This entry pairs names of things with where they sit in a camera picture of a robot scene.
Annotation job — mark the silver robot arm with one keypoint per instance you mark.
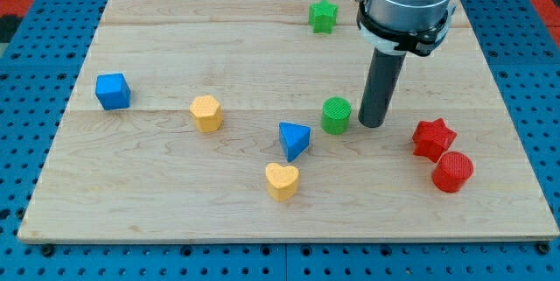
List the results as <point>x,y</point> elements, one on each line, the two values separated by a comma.
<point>395,27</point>

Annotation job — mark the blue triangle block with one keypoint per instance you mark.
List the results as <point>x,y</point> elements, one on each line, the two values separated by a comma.
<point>294,139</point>

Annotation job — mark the blue cube block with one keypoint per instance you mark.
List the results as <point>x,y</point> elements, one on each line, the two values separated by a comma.
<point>112,91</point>

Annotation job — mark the green cylinder block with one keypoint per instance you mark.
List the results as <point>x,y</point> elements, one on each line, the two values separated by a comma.
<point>335,115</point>

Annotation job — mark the yellow heart block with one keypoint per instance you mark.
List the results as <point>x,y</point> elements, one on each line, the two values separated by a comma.
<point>282,181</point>

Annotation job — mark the yellow hexagon block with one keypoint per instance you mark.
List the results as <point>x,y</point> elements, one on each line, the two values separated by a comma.
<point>206,113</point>

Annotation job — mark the light wooden board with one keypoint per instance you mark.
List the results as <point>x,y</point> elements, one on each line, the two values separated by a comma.
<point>145,174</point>

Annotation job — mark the green star block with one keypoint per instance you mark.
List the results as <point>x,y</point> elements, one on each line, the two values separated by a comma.
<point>322,16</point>

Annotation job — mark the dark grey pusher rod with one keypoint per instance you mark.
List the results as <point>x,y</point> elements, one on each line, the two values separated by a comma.
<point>381,81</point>

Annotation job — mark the red star block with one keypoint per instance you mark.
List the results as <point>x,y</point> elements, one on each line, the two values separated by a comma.
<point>432,139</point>

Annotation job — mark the red cylinder block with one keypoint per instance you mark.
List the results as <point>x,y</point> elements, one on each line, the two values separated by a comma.
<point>452,171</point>

